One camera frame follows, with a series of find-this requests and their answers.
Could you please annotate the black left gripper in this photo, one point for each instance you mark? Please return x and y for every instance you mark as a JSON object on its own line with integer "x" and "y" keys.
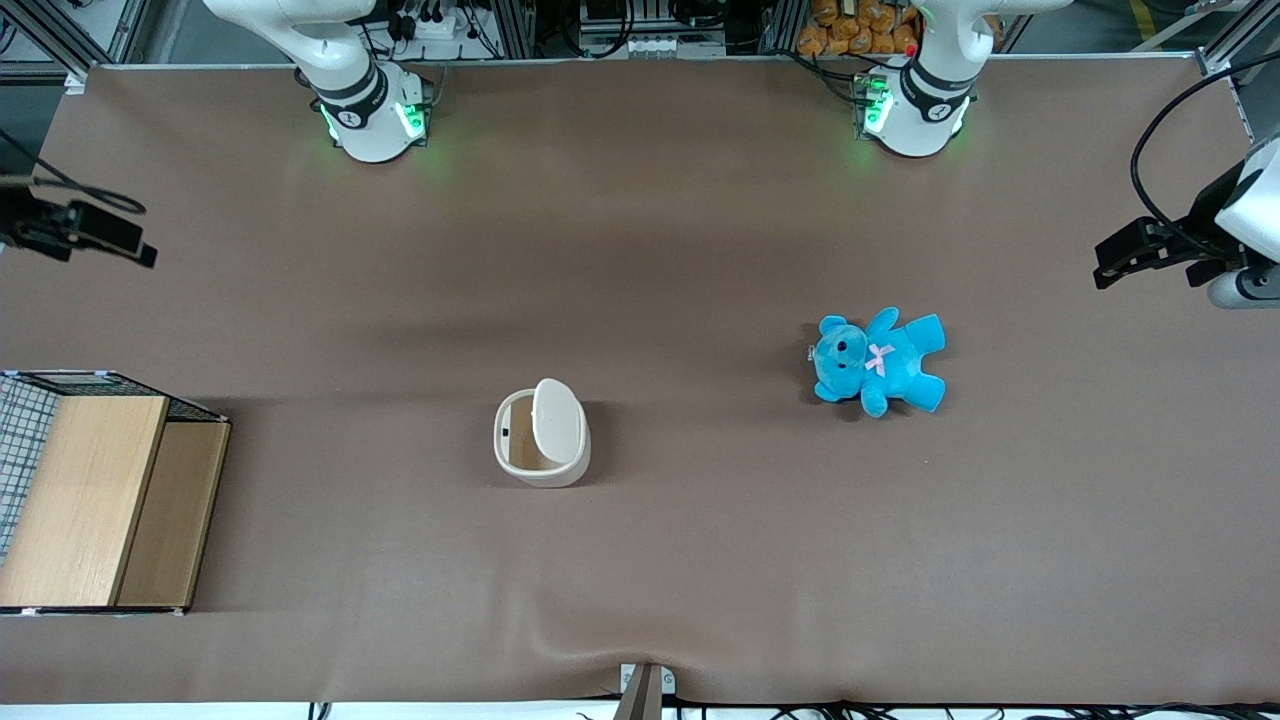
{"x": 1203, "y": 229}

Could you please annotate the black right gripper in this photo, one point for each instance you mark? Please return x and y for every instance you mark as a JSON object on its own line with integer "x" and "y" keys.
{"x": 28, "y": 222}

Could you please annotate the white lidded trash can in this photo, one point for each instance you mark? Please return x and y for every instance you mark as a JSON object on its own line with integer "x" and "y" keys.
{"x": 556, "y": 425}

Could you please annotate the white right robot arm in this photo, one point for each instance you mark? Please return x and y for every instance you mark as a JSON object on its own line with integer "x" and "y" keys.
{"x": 355, "y": 95}

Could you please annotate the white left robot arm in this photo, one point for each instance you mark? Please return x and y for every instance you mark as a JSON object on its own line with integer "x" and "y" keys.
{"x": 925, "y": 100}

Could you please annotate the blue teddy bear plush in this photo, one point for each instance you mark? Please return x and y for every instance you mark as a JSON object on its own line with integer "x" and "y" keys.
{"x": 880, "y": 362}

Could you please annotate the orange plush toys pile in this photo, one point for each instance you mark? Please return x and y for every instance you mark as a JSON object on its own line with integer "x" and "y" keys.
{"x": 860, "y": 30}

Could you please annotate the white power strip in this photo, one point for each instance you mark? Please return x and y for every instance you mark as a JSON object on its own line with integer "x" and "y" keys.
{"x": 435, "y": 25}

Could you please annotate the brown table mat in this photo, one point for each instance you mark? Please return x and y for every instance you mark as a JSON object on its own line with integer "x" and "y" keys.
{"x": 640, "y": 560}

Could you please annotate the grey wrist camera cylinder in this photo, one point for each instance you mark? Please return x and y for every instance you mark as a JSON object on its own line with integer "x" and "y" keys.
{"x": 1245, "y": 288}

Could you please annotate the aluminium frame post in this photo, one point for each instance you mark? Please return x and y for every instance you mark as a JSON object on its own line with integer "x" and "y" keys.
{"x": 1235, "y": 40}
{"x": 70, "y": 35}

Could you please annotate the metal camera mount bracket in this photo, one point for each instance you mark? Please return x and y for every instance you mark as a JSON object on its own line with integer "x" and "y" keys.
{"x": 645, "y": 690}

